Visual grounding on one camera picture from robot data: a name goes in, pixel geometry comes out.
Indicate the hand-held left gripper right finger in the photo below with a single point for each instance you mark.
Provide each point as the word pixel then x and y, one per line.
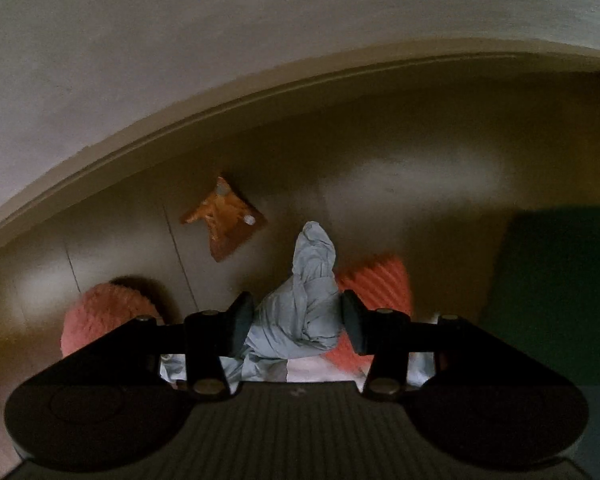
pixel 354 325

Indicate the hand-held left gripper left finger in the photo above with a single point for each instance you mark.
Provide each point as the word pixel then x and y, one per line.
pixel 242 321

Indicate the orange foam fruit net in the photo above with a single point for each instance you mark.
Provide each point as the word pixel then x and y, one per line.
pixel 380 285
pixel 100 315

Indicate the white cloth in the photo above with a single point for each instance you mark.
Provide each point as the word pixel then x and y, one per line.
pixel 300 305

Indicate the teal waste bin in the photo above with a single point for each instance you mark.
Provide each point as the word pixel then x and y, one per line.
pixel 555 300

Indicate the orange snack wrapper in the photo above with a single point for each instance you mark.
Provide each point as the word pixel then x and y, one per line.
pixel 230 220

